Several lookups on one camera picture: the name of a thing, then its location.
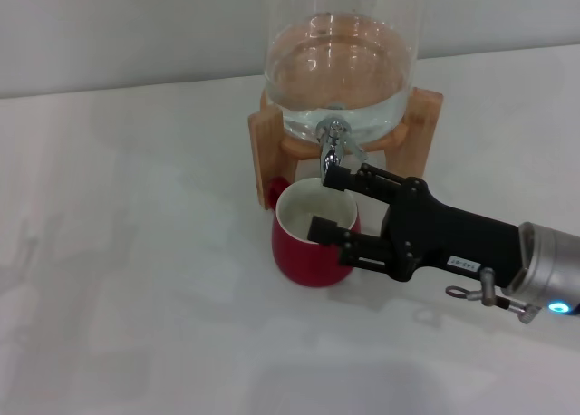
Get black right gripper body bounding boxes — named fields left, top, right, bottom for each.
left=382, top=178, right=522, bottom=289

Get chrome faucet with lever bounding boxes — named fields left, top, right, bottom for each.
left=315, top=118, right=367, bottom=185

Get red ceramic cup white inside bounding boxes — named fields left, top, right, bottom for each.
left=270, top=177, right=363, bottom=288

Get light wooden dispenser stand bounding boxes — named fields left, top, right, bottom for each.
left=246, top=86, right=444, bottom=208

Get clear glass water dispenser jar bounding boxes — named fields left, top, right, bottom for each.
left=261, top=0, right=430, bottom=142

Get metal plug cable on gripper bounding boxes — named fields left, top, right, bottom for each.
left=445, top=266, right=538, bottom=325

